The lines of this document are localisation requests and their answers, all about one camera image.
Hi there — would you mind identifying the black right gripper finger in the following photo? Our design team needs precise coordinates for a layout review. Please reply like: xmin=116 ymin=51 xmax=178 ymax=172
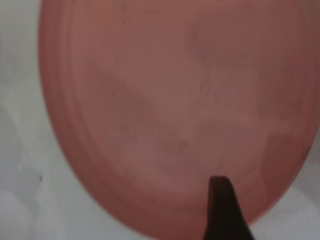
xmin=201 ymin=175 xmax=256 ymax=240

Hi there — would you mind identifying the pink round plate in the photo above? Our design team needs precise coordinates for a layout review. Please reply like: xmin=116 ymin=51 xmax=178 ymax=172
xmin=38 ymin=0 xmax=320 ymax=240

